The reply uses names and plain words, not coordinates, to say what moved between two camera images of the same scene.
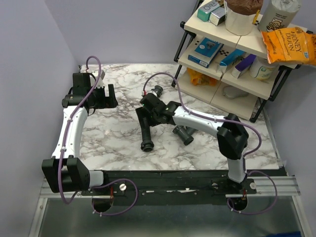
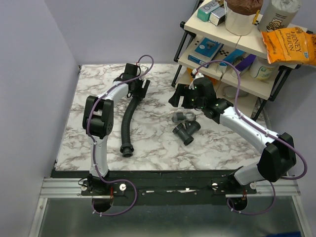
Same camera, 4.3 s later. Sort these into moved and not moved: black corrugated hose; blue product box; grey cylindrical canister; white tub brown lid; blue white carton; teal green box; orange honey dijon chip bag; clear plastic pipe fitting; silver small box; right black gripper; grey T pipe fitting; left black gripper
Moved: black corrugated hose; right black gripper; clear plastic pipe fitting; left black gripper
Not moved: grey cylindrical canister; grey T pipe fitting; white tub brown lid; blue white carton; orange honey dijon chip bag; blue product box; silver small box; teal green box
